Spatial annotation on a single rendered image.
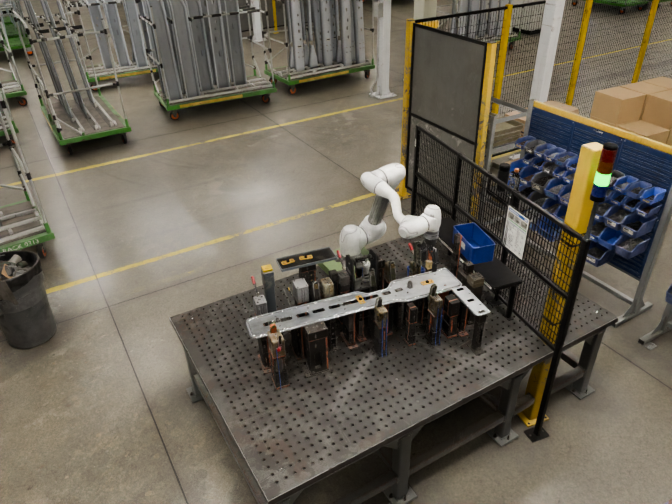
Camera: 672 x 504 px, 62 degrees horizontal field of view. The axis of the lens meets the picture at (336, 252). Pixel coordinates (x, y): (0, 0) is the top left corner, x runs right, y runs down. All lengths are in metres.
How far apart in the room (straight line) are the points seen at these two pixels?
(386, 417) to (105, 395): 2.29
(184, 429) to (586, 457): 2.69
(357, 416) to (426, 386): 0.46
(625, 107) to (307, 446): 5.65
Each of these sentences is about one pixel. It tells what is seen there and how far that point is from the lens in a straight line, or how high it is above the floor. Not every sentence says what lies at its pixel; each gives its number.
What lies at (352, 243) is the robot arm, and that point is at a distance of 4.09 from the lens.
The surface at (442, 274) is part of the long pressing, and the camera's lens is 3.73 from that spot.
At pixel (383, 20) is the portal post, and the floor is 1.29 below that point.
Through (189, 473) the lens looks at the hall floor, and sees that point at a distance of 3.98.
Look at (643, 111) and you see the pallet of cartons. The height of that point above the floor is 0.84.
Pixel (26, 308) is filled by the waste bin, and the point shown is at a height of 0.40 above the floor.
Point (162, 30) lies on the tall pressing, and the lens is 9.72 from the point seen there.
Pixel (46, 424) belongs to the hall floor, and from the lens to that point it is 4.62.
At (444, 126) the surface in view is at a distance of 5.95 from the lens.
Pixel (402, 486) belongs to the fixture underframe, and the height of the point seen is 0.12.
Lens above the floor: 3.12
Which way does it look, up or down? 33 degrees down
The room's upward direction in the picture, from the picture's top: 2 degrees counter-clockwise
